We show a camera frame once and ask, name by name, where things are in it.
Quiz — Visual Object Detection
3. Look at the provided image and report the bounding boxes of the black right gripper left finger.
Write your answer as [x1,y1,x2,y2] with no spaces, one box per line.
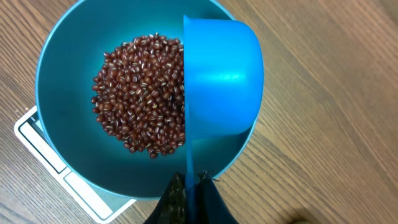
[144,173,187,224]

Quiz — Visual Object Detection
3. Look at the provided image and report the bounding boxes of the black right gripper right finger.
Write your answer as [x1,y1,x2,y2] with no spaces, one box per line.
[195,171,238,224]

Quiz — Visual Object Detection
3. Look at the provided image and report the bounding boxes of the blue plastic measuring scoop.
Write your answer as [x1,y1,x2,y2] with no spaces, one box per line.
[183,17,264,223]

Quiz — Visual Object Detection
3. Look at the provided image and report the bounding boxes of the white digital kitchen scale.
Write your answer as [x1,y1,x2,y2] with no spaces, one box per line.
[14,107,135,223]

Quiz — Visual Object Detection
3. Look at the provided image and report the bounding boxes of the red beans in bowl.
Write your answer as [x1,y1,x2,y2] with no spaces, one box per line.
[91,33,185,159]

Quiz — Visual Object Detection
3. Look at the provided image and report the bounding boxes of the teal plastic bowl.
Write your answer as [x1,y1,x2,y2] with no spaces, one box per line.
[35,0,259,200]

